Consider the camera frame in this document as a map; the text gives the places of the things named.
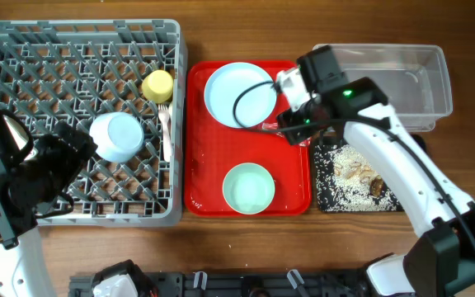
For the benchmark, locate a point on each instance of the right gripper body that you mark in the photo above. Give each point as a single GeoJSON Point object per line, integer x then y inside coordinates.
{"type": "Point", "coordinates": [309, 113]}

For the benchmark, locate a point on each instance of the red snack wrapper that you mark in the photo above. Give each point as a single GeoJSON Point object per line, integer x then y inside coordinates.
{"type": "Point", "coordinates": [271, 127]}

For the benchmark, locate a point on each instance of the rice and food scraps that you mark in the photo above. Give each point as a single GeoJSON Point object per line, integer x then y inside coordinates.
{"type": "Point", "coordinates": [353, 177]}

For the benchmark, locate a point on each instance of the green bowl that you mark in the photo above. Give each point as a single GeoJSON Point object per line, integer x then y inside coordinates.
{"type": "Point", "coordinates": [248, 188]}

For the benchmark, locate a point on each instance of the white plastic spoon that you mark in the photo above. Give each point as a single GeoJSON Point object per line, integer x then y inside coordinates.
{"type": "Point", "coordinates": [171, 111]}

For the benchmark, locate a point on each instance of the white plastic fork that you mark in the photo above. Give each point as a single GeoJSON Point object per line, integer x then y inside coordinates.
{"type": "Point", "coordinates": [164, 117]}

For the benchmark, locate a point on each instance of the yellow plastic cup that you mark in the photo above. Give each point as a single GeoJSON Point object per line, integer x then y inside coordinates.
{"type": "Point", "coordinates": [158, 86]}

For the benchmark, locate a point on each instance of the light blue small bowl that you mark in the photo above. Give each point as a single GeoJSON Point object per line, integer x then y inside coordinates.
{"type": "Point", "coordinates": [117, 135]}

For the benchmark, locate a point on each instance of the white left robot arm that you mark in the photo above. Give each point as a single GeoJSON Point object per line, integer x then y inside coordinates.
{"type": "Point", "coordinates": [34, 173]}

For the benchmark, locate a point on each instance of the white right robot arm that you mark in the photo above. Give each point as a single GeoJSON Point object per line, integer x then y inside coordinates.
{"type": "Point", "coordinates": [442, 261]}

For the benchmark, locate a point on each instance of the black waste tray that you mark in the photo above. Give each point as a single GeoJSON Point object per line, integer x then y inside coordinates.
{"type": "Point", "coordinates": [324, 198]}

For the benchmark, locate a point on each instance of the grey dishwasher rack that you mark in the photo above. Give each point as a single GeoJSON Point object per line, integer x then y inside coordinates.
{"type": "Point", "coordinates": [75, 71]}

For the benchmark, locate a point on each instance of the light blue plate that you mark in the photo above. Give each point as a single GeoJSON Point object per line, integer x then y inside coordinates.
{"type": "Point", "coordinates": [238, 94]}

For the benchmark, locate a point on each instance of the red plastic tray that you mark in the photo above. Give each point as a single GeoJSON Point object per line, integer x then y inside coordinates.
{"type": "Point", "coordinates": [212, 149]}

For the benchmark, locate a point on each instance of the clear plastic bin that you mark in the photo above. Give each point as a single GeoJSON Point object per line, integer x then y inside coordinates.
{"type": "Point", "coordinates": [414, 77]}

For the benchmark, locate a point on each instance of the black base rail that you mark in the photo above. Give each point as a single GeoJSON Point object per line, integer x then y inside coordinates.
{"type": "Point", "coordinates": [127, 279]}

